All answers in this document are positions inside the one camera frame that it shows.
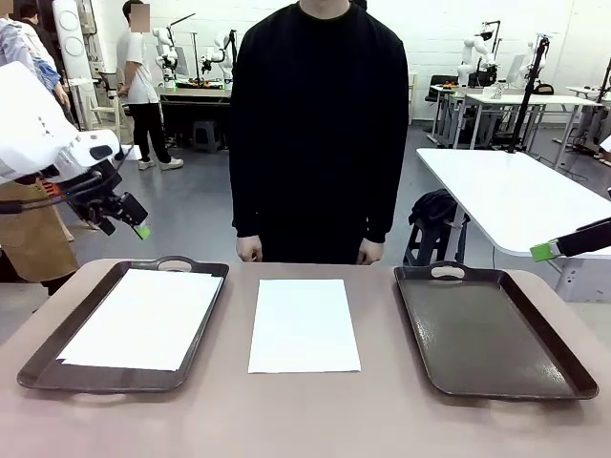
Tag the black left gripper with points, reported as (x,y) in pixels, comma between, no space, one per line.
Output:
(100,205)

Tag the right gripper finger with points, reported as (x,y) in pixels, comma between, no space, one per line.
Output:
(596,225)
(582,241)

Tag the person right forearm black sleeve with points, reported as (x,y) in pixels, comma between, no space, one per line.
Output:
(246,191)

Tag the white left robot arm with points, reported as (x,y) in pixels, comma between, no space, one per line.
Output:
(28,124)

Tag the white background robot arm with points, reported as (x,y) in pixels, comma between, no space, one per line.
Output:
(531,62)
(222,47)
(164,57)
(470,52)

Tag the person left forearm black sleeve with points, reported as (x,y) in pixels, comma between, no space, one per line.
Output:
(384,200)

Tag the person right hand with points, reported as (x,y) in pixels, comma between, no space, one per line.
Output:
(249,248)

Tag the person left hand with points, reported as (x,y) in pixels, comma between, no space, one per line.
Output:
(371,252)

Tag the tan brown apron cloth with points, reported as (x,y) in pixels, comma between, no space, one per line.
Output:
(33,238)

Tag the large white table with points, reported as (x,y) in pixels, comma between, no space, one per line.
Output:
(501,200)

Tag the white wooden chair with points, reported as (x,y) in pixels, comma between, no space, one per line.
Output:
(107,125)

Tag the small dark stool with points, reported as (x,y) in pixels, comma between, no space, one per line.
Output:
(205,136)

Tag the brown plastic tray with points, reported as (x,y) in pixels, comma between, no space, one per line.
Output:
(119,380)
(477,334)

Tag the black mesh chair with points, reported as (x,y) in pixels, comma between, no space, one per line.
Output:
(107,78)

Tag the long white background table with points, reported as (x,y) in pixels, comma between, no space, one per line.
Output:
(525,99)

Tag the black tripod pole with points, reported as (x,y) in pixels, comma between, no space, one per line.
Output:
(527,95)

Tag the man in white t-shirt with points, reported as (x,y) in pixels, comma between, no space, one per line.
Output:
(136,71)

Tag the background robot desk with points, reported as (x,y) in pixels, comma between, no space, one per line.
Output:
(200,93)

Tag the black bag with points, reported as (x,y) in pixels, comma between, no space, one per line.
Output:
(434,205)

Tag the black step stool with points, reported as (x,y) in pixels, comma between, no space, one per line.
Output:
(415,243)

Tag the white patterned bag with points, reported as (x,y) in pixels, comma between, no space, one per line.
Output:
(494,91)

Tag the white backed monitor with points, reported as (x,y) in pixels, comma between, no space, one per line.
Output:
(515,69)

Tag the tall white tower unit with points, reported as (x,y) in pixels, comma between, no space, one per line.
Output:
(71,47)

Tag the thin black lamp stand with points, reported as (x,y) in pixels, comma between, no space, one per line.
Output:
(195,57)

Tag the small white background table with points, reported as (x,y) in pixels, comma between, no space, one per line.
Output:
(446,88)

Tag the figure in pale shirt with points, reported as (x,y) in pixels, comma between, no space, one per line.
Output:
(14,43)

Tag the black office chair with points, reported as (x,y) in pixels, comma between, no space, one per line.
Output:
(441,83)

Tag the person in black sweater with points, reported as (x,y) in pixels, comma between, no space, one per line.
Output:
(320,143)

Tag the man in black jacket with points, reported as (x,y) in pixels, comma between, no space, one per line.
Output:
(31,12)

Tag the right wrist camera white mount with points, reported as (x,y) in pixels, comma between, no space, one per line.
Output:
(606,143)

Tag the black camera boom stand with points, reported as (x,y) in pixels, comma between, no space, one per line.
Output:
(494,33)

